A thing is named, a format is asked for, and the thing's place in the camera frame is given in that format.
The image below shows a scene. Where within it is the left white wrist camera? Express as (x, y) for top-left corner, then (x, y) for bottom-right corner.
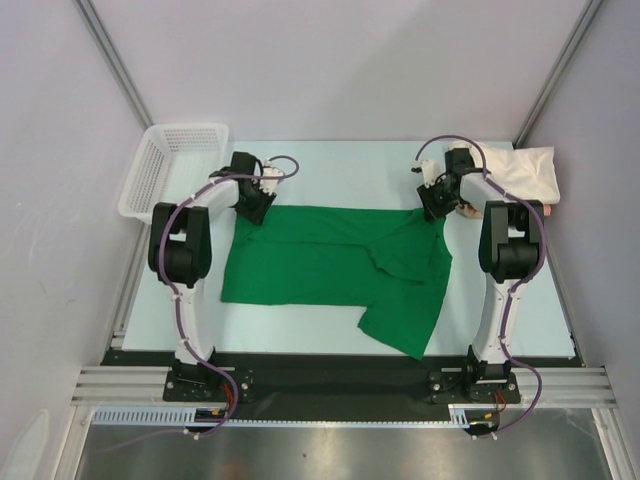
(259, 159), (285, 195)

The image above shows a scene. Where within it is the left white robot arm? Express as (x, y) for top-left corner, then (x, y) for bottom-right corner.
(148, 152), (287, 402)

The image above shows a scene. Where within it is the white slotted cable duct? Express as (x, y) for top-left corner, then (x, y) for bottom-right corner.
(92, 406), (494, 429)

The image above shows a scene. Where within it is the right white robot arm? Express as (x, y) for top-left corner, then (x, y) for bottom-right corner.
(412, 148), (546, 404)

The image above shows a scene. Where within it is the cream folded t shirt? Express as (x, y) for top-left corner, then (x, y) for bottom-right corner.
(479, 143), (561, 205)

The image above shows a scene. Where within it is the aluminium corner post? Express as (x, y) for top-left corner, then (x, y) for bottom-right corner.
(512, 0), (608, 149)
(72, 0), (154, 129)

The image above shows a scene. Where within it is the left aluminium corner post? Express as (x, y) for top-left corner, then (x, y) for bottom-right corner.
(72, 0), (154, 129)

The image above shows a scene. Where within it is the green t shirt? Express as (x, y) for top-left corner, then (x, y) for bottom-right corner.
(220, 205), (452, 360)

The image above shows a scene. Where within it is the white plastic basket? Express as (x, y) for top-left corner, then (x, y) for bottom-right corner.
(118, 122), (229, 224)

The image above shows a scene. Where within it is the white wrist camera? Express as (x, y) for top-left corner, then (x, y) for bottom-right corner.
(259, 159), (285, 195)
(411, 159), (442, 185)

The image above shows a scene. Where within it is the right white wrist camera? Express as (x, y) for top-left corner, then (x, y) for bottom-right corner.
(411, 159), (442, 185)

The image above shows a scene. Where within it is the aluminium front rail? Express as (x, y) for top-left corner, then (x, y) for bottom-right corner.
(71, 366), (617, 409)

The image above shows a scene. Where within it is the right aluminium corner post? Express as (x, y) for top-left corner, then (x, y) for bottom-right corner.
(512, 0), (608, 149)

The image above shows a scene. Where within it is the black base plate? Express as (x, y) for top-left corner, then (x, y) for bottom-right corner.
(99, 349), (586, 424)

